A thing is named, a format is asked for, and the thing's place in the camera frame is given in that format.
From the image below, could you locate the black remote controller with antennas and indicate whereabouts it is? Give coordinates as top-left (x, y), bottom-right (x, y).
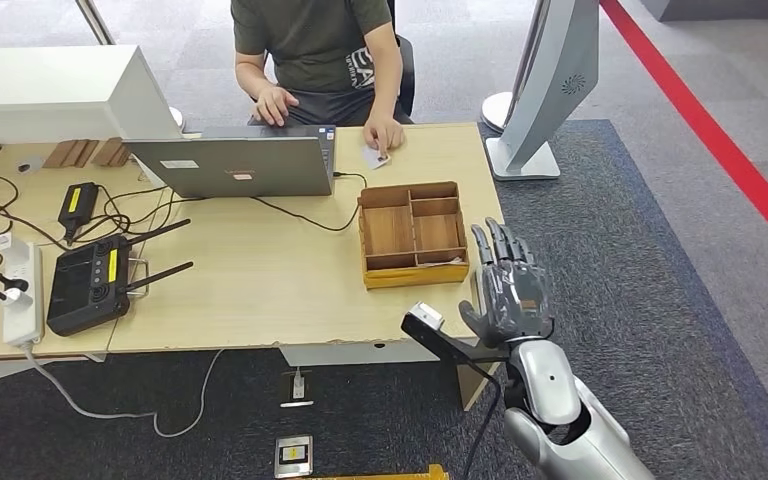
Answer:
top-left (46, 218), bottom-right (195, 338)

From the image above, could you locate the white power cable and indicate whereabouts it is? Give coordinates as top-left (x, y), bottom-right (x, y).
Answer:
top-left (22, 341), bottom-right (225, 439)

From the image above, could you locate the person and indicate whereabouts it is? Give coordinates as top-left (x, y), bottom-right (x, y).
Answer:
top-left (230, 0), bottom-right (415, 155)

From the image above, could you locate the grey raised platform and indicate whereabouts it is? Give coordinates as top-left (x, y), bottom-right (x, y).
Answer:
top-left (638, 0), bottom-right (768, 22)

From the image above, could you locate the person's left hand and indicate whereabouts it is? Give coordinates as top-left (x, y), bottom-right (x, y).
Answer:
top-left (362, 115), bottom-right (406, 155)

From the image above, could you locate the black tangled adapter cable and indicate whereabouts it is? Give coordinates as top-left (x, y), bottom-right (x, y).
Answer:
top-left (71, 185), bottom-right (185, 246)

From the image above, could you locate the white boxy cabinet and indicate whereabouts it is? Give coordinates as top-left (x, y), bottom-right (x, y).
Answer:
top-left (0, 44), bottom-right (183, 144)

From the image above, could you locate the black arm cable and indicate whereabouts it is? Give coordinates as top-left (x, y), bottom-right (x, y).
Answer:
top-left (461, 360), bottom-right (505, 480)

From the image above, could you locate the grey kiosk stand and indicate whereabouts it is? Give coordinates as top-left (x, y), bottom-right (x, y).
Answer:
top-left (483, 0), bottom-right (601, 182)

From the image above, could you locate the black office chair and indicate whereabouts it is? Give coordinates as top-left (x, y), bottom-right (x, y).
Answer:
top-left (246, 0), bottom-right (417, 119)

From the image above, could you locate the grey laptop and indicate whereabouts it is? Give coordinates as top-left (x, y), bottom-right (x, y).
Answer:
top-left (122, 124), bottom-right (337, 199)

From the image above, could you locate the silver floor outlet box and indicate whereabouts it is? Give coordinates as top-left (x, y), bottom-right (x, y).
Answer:
top-left (273, 434), bottom-right (314, 480)

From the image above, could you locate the dark grey carpet mat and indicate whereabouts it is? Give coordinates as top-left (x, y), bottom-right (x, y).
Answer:
top-left (0, 117), bottom-right (768, 480)

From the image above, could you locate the white power strip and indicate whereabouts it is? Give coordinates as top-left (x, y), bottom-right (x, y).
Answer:
top-left (1, 237), bottom-right (45, 348)

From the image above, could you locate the person's right hand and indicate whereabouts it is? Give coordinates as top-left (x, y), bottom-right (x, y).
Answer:
top-left (250, 86), bottom-right (300, 128)

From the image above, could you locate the wooden slat block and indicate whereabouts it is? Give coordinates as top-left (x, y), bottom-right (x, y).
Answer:
top-left (91, 137), bottom-right (132, 168)
top-left (42, 139), bottom-right (99, 170)

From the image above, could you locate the metal pole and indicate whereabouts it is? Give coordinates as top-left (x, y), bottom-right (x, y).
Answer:
top-left (73, 0), bottom-right (117, 46)

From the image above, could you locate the black power adapter yellow label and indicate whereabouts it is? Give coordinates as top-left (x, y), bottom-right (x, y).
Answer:
top-left (57, 182), bottom-right (100, 245)

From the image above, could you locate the black laptop charger cable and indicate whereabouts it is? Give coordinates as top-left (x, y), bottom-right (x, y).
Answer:
top-left (251, 171), bottom-right (368, 233)

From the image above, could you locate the black looped cable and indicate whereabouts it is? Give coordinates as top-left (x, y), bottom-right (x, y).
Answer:
top-left (0, 141), bottom-right (69, 303)

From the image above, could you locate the wooden organizer tray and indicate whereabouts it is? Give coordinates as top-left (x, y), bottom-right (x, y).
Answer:
top-left (357, 181), bottom-right (471, 291)

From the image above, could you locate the floor socket with plug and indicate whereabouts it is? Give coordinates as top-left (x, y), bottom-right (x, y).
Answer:
top-left (279, 368), bottom-right (315, 409)

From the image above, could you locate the black camera bracket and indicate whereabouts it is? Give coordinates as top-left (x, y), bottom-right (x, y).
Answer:
top-left (400, 311), bottom-right (511, 366)

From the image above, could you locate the black plug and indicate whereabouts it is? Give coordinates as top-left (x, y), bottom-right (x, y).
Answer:
top-left (0, 268), bottom-right (30, 294)

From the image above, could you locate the white ID card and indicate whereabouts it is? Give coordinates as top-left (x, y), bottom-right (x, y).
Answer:
top-left (361, 145), bottom-right (392, 171)

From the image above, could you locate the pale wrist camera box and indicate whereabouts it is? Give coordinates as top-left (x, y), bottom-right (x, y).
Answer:
top-left (410, 302), bottom-right (445, 331)

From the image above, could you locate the red floor tape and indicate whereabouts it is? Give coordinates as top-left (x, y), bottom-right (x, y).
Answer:
top-left (599, 0), bottom-right (768, 270)

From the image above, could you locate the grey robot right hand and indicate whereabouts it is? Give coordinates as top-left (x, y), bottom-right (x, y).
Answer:
top-left (458, 217), bottom-right (556, 350)

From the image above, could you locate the yellow flat object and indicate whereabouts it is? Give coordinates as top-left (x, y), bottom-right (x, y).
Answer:
top-left (304, 463), bottom-right (450, 480)

